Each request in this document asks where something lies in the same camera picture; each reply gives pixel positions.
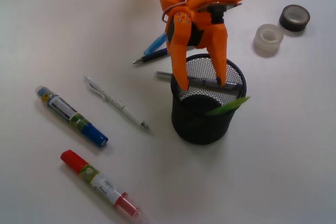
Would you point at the blue cap marker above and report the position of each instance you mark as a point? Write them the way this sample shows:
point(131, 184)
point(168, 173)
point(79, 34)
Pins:
point(72, 117)

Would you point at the white dotted pen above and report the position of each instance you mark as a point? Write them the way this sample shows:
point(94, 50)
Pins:
point(123, 109)

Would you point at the black mesh pen holder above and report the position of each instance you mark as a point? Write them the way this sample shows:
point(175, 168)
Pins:
point(195, 111)

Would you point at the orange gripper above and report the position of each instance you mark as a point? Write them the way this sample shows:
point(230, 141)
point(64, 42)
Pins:
point(200, 24)

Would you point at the red cap marker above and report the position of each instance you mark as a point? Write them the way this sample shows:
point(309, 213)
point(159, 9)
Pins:
point(117, 198)

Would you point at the clear tape roll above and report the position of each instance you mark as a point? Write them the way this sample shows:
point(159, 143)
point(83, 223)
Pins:
point(267, 40)

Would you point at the black blue ballpoint pen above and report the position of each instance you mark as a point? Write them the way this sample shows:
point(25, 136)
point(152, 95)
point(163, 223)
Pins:
point(152, 56)

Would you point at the silver metal pen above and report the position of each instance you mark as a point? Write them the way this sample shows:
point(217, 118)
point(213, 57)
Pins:
point(165, 76)

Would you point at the black tape roll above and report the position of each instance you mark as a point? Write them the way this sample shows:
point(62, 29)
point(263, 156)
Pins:
point(294, 18)

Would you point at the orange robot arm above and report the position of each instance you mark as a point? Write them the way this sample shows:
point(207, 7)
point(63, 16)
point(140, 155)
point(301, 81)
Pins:
point(198, 24)

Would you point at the green mechanical pencil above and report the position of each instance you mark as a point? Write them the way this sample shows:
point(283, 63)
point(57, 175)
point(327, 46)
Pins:
point(228, 106)

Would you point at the translucent blue pen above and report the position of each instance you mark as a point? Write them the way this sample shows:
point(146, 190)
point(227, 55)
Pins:
point(156, 44)

